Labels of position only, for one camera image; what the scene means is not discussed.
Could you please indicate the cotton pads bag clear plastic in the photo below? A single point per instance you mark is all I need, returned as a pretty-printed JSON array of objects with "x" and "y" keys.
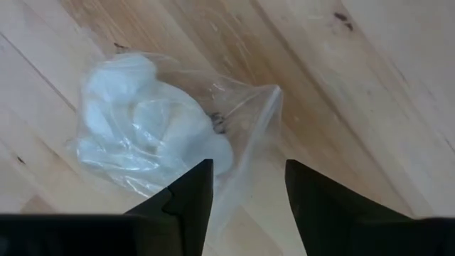
[{"x": 142, "y": 124}]

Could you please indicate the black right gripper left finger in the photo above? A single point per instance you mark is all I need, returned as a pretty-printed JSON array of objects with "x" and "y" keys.
[{"x": 185, "y": 213}]

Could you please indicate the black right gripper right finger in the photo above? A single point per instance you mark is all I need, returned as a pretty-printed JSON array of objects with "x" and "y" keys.
[{"x": 327, "y": 217}]

